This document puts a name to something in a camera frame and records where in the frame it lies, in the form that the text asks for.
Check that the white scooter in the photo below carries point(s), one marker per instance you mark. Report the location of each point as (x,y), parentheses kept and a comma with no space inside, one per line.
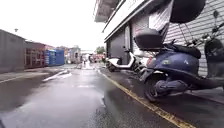
(125,64)

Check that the tree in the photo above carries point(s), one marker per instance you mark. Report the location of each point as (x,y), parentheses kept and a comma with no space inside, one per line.
(100,50)

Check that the grey building with shutters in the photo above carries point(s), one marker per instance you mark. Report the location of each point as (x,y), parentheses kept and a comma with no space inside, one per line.
(140,21)

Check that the blue containers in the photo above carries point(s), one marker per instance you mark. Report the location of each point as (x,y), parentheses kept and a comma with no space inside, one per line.
(56,57)

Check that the blue scooter with top box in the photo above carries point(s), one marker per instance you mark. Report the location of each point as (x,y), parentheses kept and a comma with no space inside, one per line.
(176,63)

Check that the red-brown building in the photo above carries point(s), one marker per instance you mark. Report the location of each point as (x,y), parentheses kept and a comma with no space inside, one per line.
(33,56)

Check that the grey low building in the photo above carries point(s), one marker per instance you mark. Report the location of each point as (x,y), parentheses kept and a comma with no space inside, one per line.
(11,50)

